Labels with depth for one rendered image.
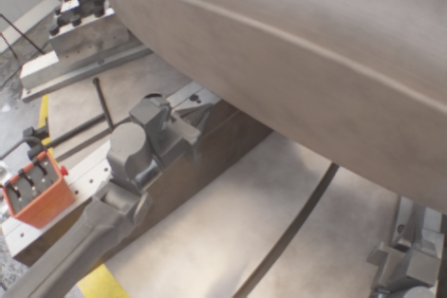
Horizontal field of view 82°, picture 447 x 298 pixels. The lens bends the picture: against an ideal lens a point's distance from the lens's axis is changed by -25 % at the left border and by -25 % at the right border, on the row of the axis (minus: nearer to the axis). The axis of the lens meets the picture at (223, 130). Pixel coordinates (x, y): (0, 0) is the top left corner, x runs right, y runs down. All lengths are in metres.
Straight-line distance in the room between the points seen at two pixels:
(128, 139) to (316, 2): 0.39
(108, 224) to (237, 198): 0.84
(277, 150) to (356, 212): 0.43
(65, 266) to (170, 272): 0.79
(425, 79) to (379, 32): 0.11
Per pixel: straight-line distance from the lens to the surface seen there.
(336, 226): 1.24
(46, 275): 0.43
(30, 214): 0.91
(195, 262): 1.18
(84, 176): 0.99
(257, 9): 0.61
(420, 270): 0.40
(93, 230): 0.47
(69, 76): 2.00
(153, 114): 0.49
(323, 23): 0.57
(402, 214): 1.29
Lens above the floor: 1.43
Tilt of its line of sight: 51 degrees down
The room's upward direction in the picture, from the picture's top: 8 degrees counter-clockwise
